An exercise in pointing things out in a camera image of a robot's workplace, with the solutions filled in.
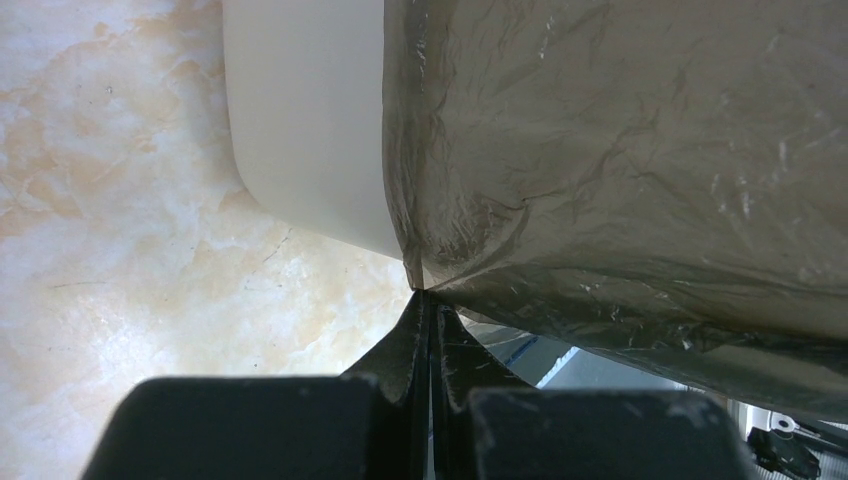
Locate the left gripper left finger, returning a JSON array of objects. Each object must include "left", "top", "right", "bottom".
[{"left": 83, "top": 291, "right": 430, "bottom": 479}]

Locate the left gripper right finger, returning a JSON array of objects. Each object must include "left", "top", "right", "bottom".
[{"left": 430, "top": 302, "right": 756, "bottom": 479}]

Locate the dark translucent trash bag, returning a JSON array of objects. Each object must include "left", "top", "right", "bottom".
[{"left": 382, "top": 1, "right": 847, "bottom": 422}]

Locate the cream plastic trash bin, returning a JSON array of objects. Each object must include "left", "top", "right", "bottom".
[{"left": 222, "top": 0, "right": 401, "bottom": 259}]

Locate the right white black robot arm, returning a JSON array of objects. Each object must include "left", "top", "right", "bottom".
[{"left": 726, "top": 400, "right": 847, "bottom": 479}]

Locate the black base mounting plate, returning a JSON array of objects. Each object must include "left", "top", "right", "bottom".
[{"left": 461, "top": 317, "right": 678, "bottom": 390}]

